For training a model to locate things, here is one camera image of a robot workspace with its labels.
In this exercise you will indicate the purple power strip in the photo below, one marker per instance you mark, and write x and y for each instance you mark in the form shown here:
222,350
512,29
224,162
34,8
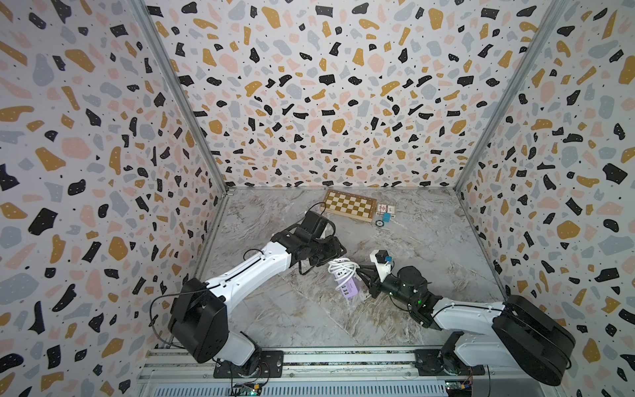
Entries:
350,288

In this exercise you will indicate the playing card box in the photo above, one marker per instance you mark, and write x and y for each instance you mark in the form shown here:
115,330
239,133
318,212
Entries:
386,208

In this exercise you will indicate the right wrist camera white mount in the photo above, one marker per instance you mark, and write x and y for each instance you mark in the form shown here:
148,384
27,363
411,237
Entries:
383,263

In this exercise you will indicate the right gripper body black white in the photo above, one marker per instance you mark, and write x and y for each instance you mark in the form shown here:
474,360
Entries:
392,285

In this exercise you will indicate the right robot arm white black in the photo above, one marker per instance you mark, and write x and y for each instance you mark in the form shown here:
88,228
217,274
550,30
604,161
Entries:
514,333

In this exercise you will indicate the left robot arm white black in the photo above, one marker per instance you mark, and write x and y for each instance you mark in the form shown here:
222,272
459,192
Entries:
201,311

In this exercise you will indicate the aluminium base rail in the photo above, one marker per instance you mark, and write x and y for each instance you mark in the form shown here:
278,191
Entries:
333,371

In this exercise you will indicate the wooden chess board box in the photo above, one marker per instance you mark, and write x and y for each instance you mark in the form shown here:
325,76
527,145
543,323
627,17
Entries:
360,208

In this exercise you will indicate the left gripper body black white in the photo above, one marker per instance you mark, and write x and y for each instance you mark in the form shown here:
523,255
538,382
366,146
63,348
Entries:
326,251

